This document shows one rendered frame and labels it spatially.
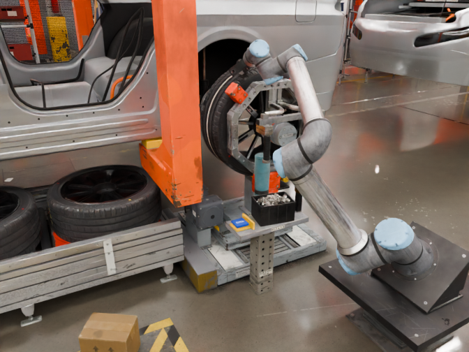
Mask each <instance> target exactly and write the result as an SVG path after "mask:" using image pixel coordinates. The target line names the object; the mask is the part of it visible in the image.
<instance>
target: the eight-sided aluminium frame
mask: <svg viewBox="0 0 469 352"><path fill-rule="evenodd" d="M278 88H286V89H287V90H288V91H289V92H290V94H291V95H292V96H293V97H294V99H296V96H295V92H294V89H293V87H292V83H291V80H289V79H281V80H279V81H277V82H275V83H273V84H271V85H266V84H265V82H264V81H259V82H258V81H256V82H252V83H251V84H250V85H249V86H248V88H247V90H246V91H245V92H246V93H247V94H248V96H247V97H246V99H245V100H244V101H243V103H242V104H241V105H240V104H238V103H235V104H234V105H233V107H232V108H231V109H230V110H229V112H228V113H227V118H226V119H227V142H228V146H227V149H228V153H229V154H230V155H231V156H233V157H234V158H235V159H236V160H238V162H240V163H241V164H242V165H243V166H244V167H246V168H247V169H248V170H249V171H250V172H252V173H253V174H254V169H255V165H253V164H252V163H251V162H250V161H249V160H248V159H247V158H246V157H245V156H243V155H242V154H241V153H240V152H239V151H238V118H239V116H240V115H241V114H242V113H243V111H245V109H246V108H247V107H248V105H249V104H250V103H251V101H252V100H253V99H254V98H255V97H256V96H257V95H258V93H259V92H260V91H264V90H269V89H278ZM303 126H304V122H303V119H300V125H299V137H298V138H300V137H301V136H302V135H303V133H302V129H303ZM274 171H276V168H275V166H274V162H273V161H272V162H271V163H270V172H274Z"/></svg>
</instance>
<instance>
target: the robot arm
mask: <svg viewBox="0 0 469 352"><path fill-rule="evenodd" d="M307 59H308V58H307V56H306V55H305V53H304V51H303V50H302V48H301V47H300V46H299V45H298V44H296V45H294V46H292V47H291V48H290V49H288V50H286V51H285V52H284V53H282V54H280V55H279V56H277V57H276V58H274V59H272V57H271V55H270V54H269V46H268V44H267V43H266V42H265V41H264V40H256V41H253V42H252V43H251V44H250V46H249V47H248V48H247V51H245V53H244V56H243V59H238V61H237V63H236V64H235V65H234V66H233V67H232V68H230V69H229V73H230V74H231V76H232V77H234V76H236V75H237V74H238V73H239V74H241V75H247V74H248V71H249V70H250V69H252V68H255V67H256V68H257V70H258V72H259V74H260V75H261V77H262V79H263V80H264V82H265V84H266V85H271V84H273V83H275V82H277V81H279V80H281V79H283V76H282V75H284V74H286V73H287V72H288V73H289V76H290V80H291V83H292V87H293V89H294V92H295V96H296V99H297V103H298V106H299V110H300V113H301V117H302V119H303V122H304V126H303V129H302V133H303V135H302V136H301V137H300V138H298V139H296V140H293V141H292V142H290V143H288V144H286V145H285V146H283V147H281V148H280V149H277V150H276V151H275V152H274V153H273V161H274V166H275V168H276V171H277V173H278V174H279V176H280V177H282V178H286V177H287V178H288V179H289V180H290V181H291V182H292V183H293V184H294V186H295V187H296V188H297V190H298V191H299V192H300V194H301V195H302V196H303V198H304V199H305V201H306V202H307V203H308V204H309V205H310V207H311V208H312V210H313V211H314V212H315V213H316V215H317V216H318V218H319V219H320V220H321V222H322V223H323V224H324V225H325V227H326V228H327V230H328V231H329V232H330V233H331V235H332V236H333V238H334V239H335V240H336V241H337V242H338V243H337V248H336V255H337V258H338V259H339V260H338V261H339V263H340V264H341V266H342V267H343V269H344V270H345V271H346V272H347V273H348V274H350V275H356V274H361V273H363V272H366V271H369V270H372V269H374V268H376V267H380V266H382V265H385V264H387V263H392V265H393V267H394V269H395V270H396V271H397V272H398V273H399V274H402V275H403V276H406V277H417V276H419V275H421V274H424V273H425V272H426V271H427V270H429V268H430V267H431V266H432V263H433V251H432V249H431V248H430V246H429V245H428V244H427V243H426V242H425V241H423V240H421V239H419V238H418V237H417V236H416V235H415V233H414V232H413V230H412V228H411V227H410V226H409V225H408V224H407V223H406V222H404V221H402V220H400V219H396V218H389V219H385V220H383V221H381V222H380V223H379V224H378V225H377V226H376V228H375V231H374V232H372V233H369V234H367V233H366V232H365V231H364V230H362V229H358V228H357V227H356V225H355V224H354V223H353V221H352V219H351V218H350V217H349V216H348V214H347V212H346V211H345V210H344V209H343V207H342V206H341V204H340V202H339V201H338V200H337V199H336V197H335V196H334V194H333V193H332V192H331V190H330V189H329V187H328V186H327V185H326V183H325V181H324V180H323V179H322V178H321V176H320V175H319V173H318V172H317V170H316V169H315V168H314V166H313V163H315V162H316V161H318V160H319V159H320V158H321V157H322V156H323V155H324V154H325V152H326V151H327V149H328V147H329V145H330V142H331V140H332V125H331V124H330V122H329V120H328V119H325V118H324V115H323V113H322V110H321V107H320V104H319V101H318V98H317V96H316V93H315V90H314V88H313V84H312V82H311V79H310V76H309V74H308V70H307V67H306V64H305V61H306V60H307Z"/></svg>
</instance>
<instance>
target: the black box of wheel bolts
mask: <svg viewBox="0 0 469 352"><path fill-rule="evenodd" d="M295 203H296V201H295V200H293V199H292V198H291V197H290V196H289V195H288V194H287V193H286V192H285V191H280V192H276V193H267V194H262V195H257V196H251V215H252V216H253V218H254V219H255V220H256V221H257V223H258V224H259V225H260V227H262V226H269V225H274V224H278V223H285V222H289V221H294V220H295Z"/></svg>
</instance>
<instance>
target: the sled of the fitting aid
mask: <svg viewBox="0 0 469 352"><path fill-rule="evenodd" d="M225 222H226V220H225V219H224V218H223V224H221V225H218V226H214V227H213V229H211V234H212V235H213V236H214V237H215V238H216V239H217V240H218V242H219V243H220V244H221V245H222V246H223V248H224V249H225V250H226V251H229V250H231V249H236V248H238V247H242V246H245V245H248V244H250V243H251V239H247V240H243V241H239V240H238V239H237V238H236V237H235V236H234V235H233V234H232V233H231V232H230V231H229V230H228V229H227V228H226V226H225ZM290 232H292V227H289V228H284V229H282V230H278V231H275V236H274V237H276V236H279V235H282V234H286V233H290Z"/></svg>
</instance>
